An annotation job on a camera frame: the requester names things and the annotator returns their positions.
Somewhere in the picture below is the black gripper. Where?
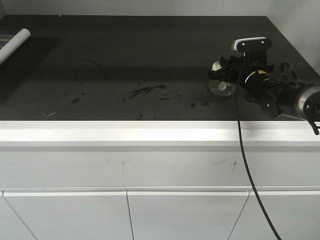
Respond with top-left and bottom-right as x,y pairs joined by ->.
218,56 -> 280,119

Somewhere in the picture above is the glass jar with cream lid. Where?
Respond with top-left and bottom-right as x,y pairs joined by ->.
208,61 -> 236,97

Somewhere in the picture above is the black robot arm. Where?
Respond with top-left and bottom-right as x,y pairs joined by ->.
208,52 -> 320,124

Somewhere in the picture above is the white fume hood cabinet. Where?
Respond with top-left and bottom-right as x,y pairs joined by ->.
0,121 -> 320,240

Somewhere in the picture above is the white rolled paper tube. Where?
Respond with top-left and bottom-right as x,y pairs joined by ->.
0,28 -> 31,65

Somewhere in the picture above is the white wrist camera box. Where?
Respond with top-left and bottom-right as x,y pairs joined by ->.
231,36 -> 272,53

